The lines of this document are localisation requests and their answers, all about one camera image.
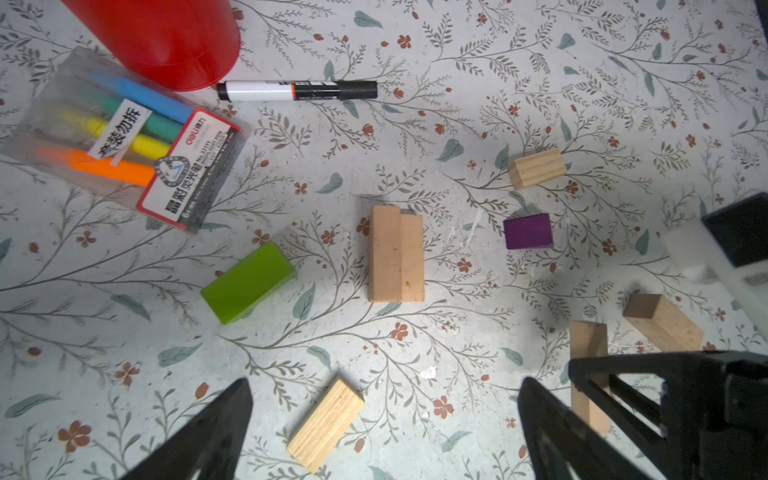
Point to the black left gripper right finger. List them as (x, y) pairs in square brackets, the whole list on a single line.
[(561, 445)]

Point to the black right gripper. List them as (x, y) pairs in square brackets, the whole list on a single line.
[(712, 415)]

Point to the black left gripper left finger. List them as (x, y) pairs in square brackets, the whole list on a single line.
[(209, 445)]

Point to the green block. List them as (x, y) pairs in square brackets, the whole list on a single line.
[(237, 292)]

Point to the small wood block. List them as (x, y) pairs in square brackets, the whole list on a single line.
[(537, 168)]

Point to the purple cube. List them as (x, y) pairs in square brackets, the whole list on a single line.
[(530, 232)]

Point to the black white marker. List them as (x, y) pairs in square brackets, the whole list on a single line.
[(264, 91)]

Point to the red pen cup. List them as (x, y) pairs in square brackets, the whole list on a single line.
[(183, 45)]

